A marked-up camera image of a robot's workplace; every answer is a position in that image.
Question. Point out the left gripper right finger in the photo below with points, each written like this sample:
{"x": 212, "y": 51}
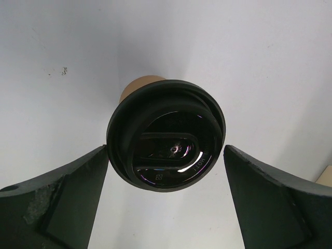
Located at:
{"x": 276, "y": 209}

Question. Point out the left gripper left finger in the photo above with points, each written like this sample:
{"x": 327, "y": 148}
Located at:
{"x": 56, "y": 209}

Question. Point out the black cup lid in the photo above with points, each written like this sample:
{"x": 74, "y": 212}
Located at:
{"x": 165, "y": 136}

